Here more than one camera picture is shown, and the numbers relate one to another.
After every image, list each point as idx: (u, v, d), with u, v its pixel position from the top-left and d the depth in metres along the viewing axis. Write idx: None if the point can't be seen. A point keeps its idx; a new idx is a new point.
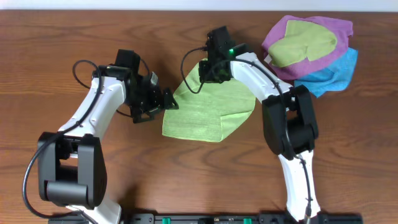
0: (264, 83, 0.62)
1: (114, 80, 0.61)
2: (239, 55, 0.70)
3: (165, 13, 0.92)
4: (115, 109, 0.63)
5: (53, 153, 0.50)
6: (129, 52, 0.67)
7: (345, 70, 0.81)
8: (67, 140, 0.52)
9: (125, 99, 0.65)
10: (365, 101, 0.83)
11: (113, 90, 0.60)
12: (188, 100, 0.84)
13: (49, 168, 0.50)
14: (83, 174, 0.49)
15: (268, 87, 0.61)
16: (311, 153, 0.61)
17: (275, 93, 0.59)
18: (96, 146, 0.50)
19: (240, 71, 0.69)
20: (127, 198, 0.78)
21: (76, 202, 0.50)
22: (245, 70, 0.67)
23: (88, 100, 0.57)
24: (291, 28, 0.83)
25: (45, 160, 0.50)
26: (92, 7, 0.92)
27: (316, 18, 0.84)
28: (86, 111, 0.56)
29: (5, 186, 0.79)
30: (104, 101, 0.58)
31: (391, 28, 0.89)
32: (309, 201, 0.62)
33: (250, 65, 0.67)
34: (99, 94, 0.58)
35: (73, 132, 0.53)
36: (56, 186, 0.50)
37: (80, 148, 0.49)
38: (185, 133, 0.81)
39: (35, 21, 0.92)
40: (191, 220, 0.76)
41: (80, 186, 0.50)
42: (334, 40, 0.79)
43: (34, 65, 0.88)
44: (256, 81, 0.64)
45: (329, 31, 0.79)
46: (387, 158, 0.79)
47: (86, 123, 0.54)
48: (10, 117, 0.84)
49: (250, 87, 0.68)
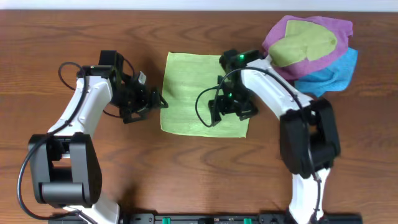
0: (281, 94, 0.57)
1: (98, 78, 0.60)
2: (250, 61, 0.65)
3: (165, 13, 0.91)
4: (103, 109, 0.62)
5: (45, 155, 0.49)
6: (111, 53, 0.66)
7: (344, 70, 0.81)
8: (58, 140, 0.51)
9: (112, 98, 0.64)
10: (364, 101, 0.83)
11: (99, 88, 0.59)
12: (183, 96, 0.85)
13: (42, 170, 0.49)
14: (76, 172, 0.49)
15: (286, 99, 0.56)
16: (328, 171, 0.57)
17: (295, 107, 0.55)
18: (87, 142, 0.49)
19: (253, 81, 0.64)
20: (127, 198, 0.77)
21: (73, 201, 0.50)
22: (258, 78, 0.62)
23: (74, 100, 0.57)
24: (291, 28, 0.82)
25: (38, 161, 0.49)
26: (92, 7, 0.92)
27: (316, 18, 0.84)
28: (73, 110, 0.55)
29: (5, 186, 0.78)
30: (90, 100, 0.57)
31: (390, 28, 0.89)
32: (316, 212, 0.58)
33: (263, 74, 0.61)
34: (86, 93, 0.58)
35: (63, 132, 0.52)
36: (51, 186, 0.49)
37: (71, 146, 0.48)
38: (182, 129, 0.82)
39: (34, 20, 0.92)
40: (191, 220, 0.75)
41: (74, 185, 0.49)
42: (334, 40, 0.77)
43: (33, 64, 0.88)
44: (272, 93, 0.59)
45: (329, 31, 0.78)
46: (387, 158, 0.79)
47: (75, 122, 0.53)
48: (9, 116, 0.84)
49: (264, 97, 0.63)
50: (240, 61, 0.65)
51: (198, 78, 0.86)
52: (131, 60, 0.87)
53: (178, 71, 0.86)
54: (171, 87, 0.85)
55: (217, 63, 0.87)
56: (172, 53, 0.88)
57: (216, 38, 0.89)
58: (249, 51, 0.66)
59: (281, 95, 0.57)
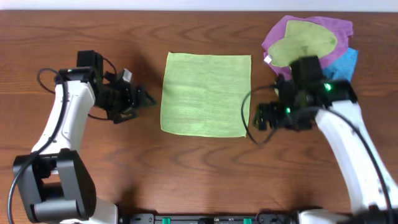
0: (367, 176, 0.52)
1: (77, 83, 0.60)
2: (338, 100, 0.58)
3: (165, 13, 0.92)
4: (87, 114, 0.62)
5: (32, 176, 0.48)
6: (89, 52, 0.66)
7: (344, 70, 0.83)
8: (43, 159, 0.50)
9: (95, 99, 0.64)
10: (365, 102, 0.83)
11: (79, 95, 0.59)
12: (183, 96, 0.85)
13: (31, 190, 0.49)
14: (68, 190, 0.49)
15: (372, 185, 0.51)
16: None
17: (380, 205, 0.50)
18: (75, 158, 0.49)
19: (336, 132, 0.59)
20: (127, 198, 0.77)
21: (67, 218, 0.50)
22: (344, 135, 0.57)
23: (55, 112, 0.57)
24: (291, 28, 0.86)
25: (26, 182, 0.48)
26: (92, 7, 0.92)
27: (316, 18, 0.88)
28: (56, 124, 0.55)
29: (4, 186, 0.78)
30: (72, 109, 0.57)
31: (390, 28, 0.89)
32: None
33: (352, 132, 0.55)
34: (66, 102, 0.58)
35: (47, 150, 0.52)
36: (43, 207, 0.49)
37: (59, 164, 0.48)
38: (182, 129, 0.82)
39: (35, 20, 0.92)
40: (192, 220, 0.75)
41: (68, 201, 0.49)
42: (334, 40, 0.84)
43: (33, 64, 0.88)
44: (355, 163, 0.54)
45: (329, 32, 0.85)
46: (388, 158, 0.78)
47: (60, 137, 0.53)
48: (9, 117, 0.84)
49: (340, 154, 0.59)
50: (327, 92, 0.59)
51: (198, 78, 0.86)
52: (132, 60, 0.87)
53: (178, 71, 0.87)
54: (170, 87, 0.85)
55: (217, 63, 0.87)
56: (172, 53, 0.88)
57: (216, 38, 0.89)
58: (337, 80, 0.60)
59: (369, 176, 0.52)
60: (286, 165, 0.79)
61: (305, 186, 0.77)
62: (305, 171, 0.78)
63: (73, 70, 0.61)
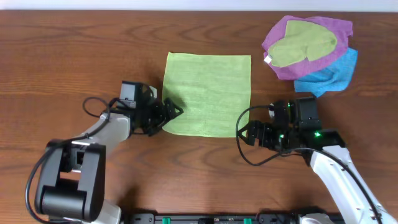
0: (360, 204, 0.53)
1: (121, 116, 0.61)
2: (325, 146, 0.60)
3: (165, 13, 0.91)
4: (119, 142, 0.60)
5: (58, 160, 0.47)
6: (132, 88, 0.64)
7: (345, 70, 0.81)
8: (73, 150, 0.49)
9: (129, 135, 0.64)
10: (364, 102, 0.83)
11: (119, 121, 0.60)
12: (183, 96, 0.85)
13: (51, 174, 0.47)
14: (83, 183, 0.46)
15: (366, 213, 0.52)
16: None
17: None
18: (102, 151, 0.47)
19: (326, 171, 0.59)
20: (127, 198, 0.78)
21: (73, 216, 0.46)
22: (334, 173, 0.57)
23: (96, 125, 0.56)
24: (291, 28, 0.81)
25: (50, 164, 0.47)
26: (91, 7, 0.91)
27: (316, 18, 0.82)
28: (95, 129, 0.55)
29: (6, 186, 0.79)
30: (110, 127, 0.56)
31: (392, 28, 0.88)
32: None
33: (342, 168, 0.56)
34: (107, 121, 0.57)
35: (80, 140, 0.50)
36: (53, 198, 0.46)
37: (86, 154, 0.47)
38: (183, 129, 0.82)
39: (34, 20, 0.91)
40: (192, 219, 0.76)
41: (77, 200, 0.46)
42: (334, 40, 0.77)
43: (34, 65, 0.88)
44: (349, 196, 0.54)
45: (329, 32, 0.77)
46: (387, 158, 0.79)
47: (94, 137, 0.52)
48: (10, 117, 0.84)
49: (334, 191, 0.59)
50: (317, 138, 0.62)
51: (198, 78, 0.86)
52: (132, 61, 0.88)
53: (178, 71, 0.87)
54: (170, 87, 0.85)
55: (216, 64, 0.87)
56: (172, 53, 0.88)
57: (216, 38, 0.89)
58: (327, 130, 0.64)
59: (360, 205, 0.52)
60: (287, 165, 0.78)
61: (306, 186, 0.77)
62: (305, 171, 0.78)
63: (117, 109, 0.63)
